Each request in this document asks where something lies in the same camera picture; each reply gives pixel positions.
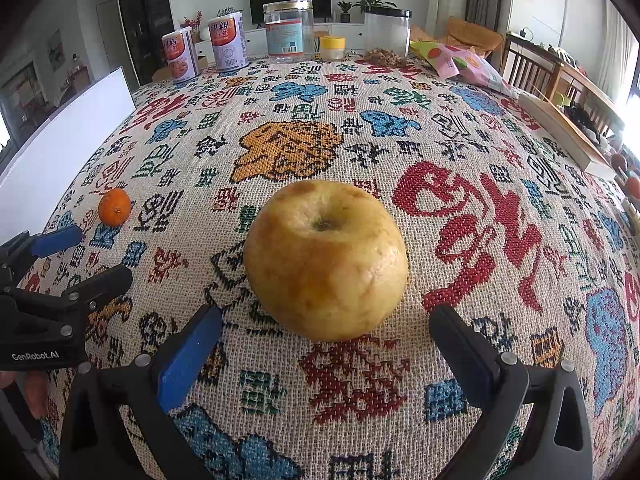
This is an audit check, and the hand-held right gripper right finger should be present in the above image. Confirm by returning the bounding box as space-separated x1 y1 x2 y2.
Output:
428 305 593 480

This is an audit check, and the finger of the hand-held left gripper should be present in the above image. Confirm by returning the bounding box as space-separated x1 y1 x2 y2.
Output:
65 265 134 313
0 225 84 286

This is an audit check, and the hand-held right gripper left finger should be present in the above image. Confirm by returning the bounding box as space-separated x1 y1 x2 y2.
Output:
59 304 224 480

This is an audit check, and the small orange tangerine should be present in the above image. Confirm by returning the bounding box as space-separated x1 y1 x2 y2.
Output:
98 187 132 226

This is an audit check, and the yellow apple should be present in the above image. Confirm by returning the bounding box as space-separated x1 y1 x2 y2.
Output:
243 180 409 343

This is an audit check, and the person's left hand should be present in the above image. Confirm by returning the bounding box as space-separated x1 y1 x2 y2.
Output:
0 369 51 421

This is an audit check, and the white board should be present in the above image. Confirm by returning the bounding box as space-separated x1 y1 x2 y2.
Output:
0 66 136 201

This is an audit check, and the patterned woven tablecloth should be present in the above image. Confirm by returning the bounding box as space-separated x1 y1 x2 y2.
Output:
30 57 640 480

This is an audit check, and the pink labelled tin can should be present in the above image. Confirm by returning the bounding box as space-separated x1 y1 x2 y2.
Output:
161 29 201 84
208 11 249 72

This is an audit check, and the black display cabinet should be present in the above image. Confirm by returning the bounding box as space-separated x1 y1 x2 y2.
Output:
115 0 173 86

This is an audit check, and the cream paperback book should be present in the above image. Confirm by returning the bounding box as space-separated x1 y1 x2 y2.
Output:
517 92 618 181

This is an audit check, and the wooden dining chair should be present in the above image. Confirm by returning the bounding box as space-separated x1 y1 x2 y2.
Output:
500 35 563 101
565 80 626 141

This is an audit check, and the white television cabinet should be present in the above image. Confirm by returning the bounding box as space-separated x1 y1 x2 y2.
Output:
192 20 368 58

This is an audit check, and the colourful snack bag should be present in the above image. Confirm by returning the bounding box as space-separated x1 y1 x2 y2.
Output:
409 40 518 98

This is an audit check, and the pile of nuts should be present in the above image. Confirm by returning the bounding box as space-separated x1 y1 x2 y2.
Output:
361 47 408 67

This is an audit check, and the clear jar with blue label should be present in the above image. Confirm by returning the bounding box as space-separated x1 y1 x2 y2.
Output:
263 0 316 64

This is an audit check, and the orange cushioned round chair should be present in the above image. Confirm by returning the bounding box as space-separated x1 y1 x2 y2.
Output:
411 16 506 58

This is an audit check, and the small yellow-lid jar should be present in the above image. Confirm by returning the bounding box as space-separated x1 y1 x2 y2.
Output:
320 36 347 62

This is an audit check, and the clear jar with black lid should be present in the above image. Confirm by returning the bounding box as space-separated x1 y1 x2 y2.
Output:
363 7 412 61

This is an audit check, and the white sheer curtain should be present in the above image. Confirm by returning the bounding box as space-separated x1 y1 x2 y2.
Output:
597 0 638 106

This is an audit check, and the large green potted plant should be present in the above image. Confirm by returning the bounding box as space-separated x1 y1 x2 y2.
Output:
352 0 397 15

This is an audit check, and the framed wall picture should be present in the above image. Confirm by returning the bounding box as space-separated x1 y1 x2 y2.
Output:
47 30 66 72

